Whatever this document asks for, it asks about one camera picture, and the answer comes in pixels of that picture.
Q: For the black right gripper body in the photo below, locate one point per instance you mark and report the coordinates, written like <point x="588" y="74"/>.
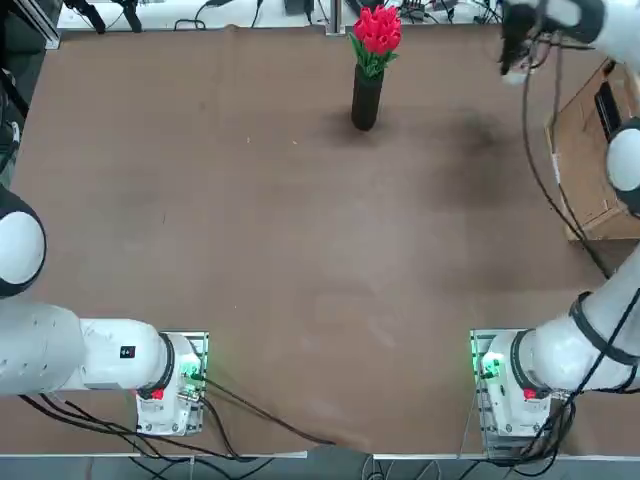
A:
<point x="520" y="17"/>

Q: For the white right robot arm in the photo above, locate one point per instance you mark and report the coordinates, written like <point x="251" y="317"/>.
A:
<point x="555" y="360"/>

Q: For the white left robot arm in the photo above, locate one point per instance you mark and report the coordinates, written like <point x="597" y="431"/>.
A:
<point x="50" y="350"/>

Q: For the wooden box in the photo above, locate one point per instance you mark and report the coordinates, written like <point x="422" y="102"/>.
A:
<point x="580" y="165"/>

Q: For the red tulip bouquet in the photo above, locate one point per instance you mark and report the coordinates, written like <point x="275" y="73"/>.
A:
<point x="377" y="27"/>

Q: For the black cylindrical vase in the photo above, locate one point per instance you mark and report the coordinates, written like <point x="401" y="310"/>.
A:
<point x="365" y="105"/>

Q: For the black stand leg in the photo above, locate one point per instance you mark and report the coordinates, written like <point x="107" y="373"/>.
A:
<point x="92" y="15"/>
<point x="131" y="15"/>

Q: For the aluminium frame post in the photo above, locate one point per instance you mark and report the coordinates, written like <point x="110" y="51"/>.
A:
<point x="335" y="20"/>

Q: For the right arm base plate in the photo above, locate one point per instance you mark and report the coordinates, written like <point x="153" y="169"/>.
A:
<point x="479" y="415"/>

